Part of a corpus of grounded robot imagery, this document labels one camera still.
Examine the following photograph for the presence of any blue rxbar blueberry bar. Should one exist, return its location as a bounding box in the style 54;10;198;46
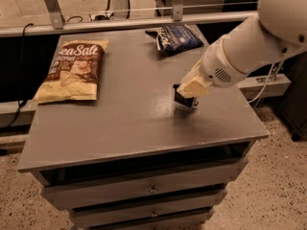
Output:
173;83;199;108

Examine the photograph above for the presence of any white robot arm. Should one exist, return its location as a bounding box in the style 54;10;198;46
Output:
177;0;307;98

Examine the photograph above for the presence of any blue chip bag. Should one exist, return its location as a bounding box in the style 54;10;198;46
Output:
145;25;204;54

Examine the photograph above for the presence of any sea salt chip bag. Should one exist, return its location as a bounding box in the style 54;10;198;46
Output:
34;39;108;104

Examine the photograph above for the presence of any grey drawer cabinet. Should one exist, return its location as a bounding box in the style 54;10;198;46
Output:
17;24;270;230

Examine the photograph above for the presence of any white power strip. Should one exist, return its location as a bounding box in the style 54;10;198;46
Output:
89;13;113;21

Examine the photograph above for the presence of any top grey drawer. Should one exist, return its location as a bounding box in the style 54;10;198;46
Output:
42;157;248;209

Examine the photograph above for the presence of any grey drawer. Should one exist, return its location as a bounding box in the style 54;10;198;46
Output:
69;190;228;228
76;208;216;230
42;157;248;209

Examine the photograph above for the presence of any middle grey drawer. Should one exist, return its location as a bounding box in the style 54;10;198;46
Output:
69;190;228;228

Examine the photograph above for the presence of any bottom grey drawer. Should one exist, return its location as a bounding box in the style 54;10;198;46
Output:
76;208;216;230

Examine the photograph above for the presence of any white cable right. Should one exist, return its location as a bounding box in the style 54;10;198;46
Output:
248;60;286;104

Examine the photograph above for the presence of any metal guard rail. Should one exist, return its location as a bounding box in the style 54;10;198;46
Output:
0;0;257;37

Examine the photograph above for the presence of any black cable left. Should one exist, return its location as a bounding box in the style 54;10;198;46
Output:
0;22;35;129

